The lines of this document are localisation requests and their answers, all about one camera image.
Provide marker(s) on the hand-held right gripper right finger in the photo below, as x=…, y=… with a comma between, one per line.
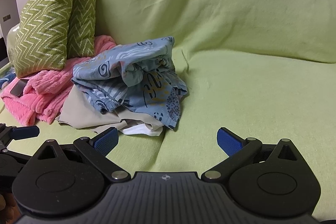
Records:
x=229, y=140

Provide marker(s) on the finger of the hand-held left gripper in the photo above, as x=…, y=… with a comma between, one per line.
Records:
x=27, y=132
x=15, y=156

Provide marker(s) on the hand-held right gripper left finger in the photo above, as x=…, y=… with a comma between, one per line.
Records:
x=105, y=140

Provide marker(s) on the blue patterned garment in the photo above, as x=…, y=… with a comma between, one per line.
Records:
x=136, y=74

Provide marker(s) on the white cloth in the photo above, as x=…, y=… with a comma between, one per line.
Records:
x=139, y=131

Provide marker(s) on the beige cloth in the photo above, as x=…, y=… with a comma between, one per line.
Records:
x=78, y=113

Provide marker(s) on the black smartphone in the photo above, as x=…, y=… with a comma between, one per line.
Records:
x=19, y=88

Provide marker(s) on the blue printed cloth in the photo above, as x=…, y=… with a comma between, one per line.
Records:
x=5, y=81

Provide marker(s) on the pink fleece garment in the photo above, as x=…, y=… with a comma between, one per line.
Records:
x=47, y=82

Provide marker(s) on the large green zigzag pillow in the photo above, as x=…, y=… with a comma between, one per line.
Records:
x=44, y=24

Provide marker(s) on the green sofa cover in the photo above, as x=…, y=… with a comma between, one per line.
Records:
x=236, y=29

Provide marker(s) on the small green zigzag pillow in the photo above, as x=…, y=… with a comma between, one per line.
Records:
x=82, y=22

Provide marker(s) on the wall switch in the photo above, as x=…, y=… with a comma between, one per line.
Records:
x=6, y=17

